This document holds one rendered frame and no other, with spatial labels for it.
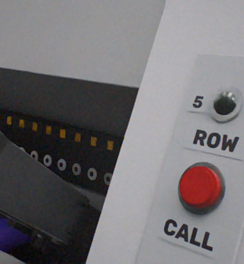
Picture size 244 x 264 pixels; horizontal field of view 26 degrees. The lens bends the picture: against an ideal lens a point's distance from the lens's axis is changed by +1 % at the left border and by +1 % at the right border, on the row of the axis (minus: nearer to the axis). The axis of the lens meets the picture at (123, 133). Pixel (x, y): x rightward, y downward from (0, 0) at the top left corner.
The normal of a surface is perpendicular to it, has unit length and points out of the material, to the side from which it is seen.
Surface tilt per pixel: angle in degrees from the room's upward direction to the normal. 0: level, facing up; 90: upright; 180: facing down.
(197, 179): 90
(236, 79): 90
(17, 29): 107
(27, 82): 90
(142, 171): 90
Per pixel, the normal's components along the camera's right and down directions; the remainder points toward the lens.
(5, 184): 0.81, 0.24
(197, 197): -0.60, -0.26
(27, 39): -0.66, 0.04
